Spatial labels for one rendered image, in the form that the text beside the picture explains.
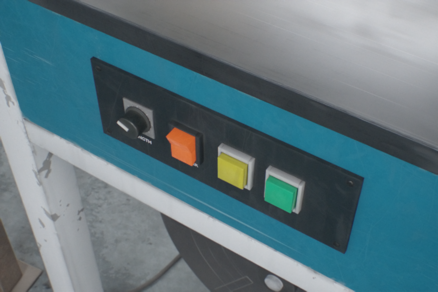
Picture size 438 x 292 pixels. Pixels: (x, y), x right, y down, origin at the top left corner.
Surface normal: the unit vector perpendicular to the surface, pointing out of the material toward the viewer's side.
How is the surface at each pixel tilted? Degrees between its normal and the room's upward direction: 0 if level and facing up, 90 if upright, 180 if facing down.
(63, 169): 90
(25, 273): 0
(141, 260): 0
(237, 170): 90
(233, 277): 90
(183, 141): 3
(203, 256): 90
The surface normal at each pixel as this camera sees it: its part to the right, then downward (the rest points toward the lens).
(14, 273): 0.90, 0.31
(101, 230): 0.00, -0.70
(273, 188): -0.55, 0.60
